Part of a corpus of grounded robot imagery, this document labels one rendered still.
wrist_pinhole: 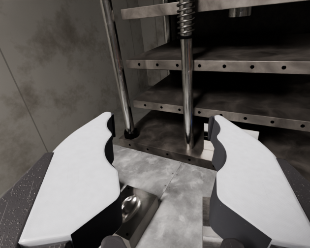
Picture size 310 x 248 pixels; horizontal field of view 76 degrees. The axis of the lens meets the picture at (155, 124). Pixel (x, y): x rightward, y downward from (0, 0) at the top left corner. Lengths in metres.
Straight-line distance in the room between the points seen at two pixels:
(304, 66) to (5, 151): 2.58
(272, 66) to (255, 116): 0.24
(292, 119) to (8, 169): 2.58
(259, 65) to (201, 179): 0.56
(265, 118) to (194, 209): 0.53
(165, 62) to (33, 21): 1.97
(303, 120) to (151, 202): 0.73
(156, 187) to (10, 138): 1.96
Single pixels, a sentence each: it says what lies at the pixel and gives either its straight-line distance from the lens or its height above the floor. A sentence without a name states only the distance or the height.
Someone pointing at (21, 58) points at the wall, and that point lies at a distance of 2.64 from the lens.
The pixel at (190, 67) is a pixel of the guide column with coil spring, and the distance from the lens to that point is 0.99.
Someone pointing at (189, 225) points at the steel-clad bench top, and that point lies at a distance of 0.85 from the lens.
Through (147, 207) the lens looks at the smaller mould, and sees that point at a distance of 0.82.
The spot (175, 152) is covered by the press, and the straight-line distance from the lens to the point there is 1.18.
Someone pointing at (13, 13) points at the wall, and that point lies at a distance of 2.69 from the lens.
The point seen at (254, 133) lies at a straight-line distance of 1.09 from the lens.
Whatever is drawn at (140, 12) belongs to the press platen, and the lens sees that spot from 1.14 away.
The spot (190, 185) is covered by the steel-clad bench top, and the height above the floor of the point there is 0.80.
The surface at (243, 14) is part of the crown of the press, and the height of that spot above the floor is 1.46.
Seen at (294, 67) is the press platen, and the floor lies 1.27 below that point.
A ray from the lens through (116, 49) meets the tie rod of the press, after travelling 1.16.
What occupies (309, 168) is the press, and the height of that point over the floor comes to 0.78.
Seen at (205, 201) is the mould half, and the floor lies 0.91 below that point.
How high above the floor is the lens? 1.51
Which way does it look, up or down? 29 degrees down
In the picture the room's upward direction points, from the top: 7 degrees counter-clockwise
